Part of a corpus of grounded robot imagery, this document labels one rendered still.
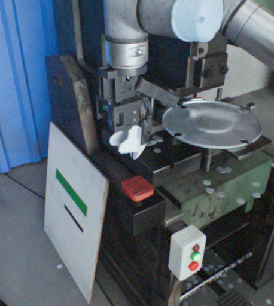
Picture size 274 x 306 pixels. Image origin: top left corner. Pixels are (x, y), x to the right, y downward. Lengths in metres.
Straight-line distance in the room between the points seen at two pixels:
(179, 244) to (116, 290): 0.68
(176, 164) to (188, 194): 0.09
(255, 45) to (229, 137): 0.39
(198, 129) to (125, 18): 0.49
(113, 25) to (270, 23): 0.25
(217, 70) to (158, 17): 0.47
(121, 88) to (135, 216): 0.31
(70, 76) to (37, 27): 0.86
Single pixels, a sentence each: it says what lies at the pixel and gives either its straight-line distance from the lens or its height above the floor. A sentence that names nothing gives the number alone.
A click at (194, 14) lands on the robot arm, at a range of 0.49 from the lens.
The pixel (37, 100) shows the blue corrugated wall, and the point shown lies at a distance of 2.08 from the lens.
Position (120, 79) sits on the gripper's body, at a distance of 0.59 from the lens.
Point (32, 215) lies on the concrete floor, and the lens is 1.87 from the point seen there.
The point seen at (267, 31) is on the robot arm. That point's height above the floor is 1.12.
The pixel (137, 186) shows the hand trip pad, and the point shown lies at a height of 0.76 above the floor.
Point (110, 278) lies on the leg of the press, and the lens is 1.49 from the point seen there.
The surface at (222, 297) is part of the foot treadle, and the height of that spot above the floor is 0.16.
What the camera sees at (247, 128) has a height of 0.78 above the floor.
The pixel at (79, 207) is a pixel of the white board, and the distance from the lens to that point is 1.30.
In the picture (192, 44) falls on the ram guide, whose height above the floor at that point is 1.02.
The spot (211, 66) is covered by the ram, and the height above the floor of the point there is 0.95.
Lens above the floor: 1.24
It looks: 33 degrees down
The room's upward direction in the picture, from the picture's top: straight up
